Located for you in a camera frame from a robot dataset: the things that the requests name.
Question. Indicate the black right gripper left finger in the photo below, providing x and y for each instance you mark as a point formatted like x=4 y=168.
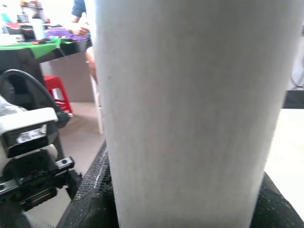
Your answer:
x=92 y=204

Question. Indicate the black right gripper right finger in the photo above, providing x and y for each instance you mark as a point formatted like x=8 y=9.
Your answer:
x=278 y=211

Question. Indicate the white plastic table leg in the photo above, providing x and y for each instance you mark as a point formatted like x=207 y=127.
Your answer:
x=190 y=107

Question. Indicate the white chair leg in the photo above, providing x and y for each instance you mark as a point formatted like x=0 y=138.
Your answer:
x=99 y=114

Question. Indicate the red plastic stool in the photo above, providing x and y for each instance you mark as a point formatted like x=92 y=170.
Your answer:
x=57 y=88

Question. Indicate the dark wooden desk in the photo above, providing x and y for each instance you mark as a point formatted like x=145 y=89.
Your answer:
x=19 y=61

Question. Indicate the green table cloth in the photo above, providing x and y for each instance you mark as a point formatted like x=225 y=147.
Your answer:
x=42 y=48

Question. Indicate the purple box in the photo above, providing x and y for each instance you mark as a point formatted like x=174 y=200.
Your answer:
x=61 y=33

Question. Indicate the white bottle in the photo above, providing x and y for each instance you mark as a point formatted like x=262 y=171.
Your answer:
x=38 y=28

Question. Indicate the person in blue shirt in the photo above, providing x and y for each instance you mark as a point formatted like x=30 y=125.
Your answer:
x=79 y=9

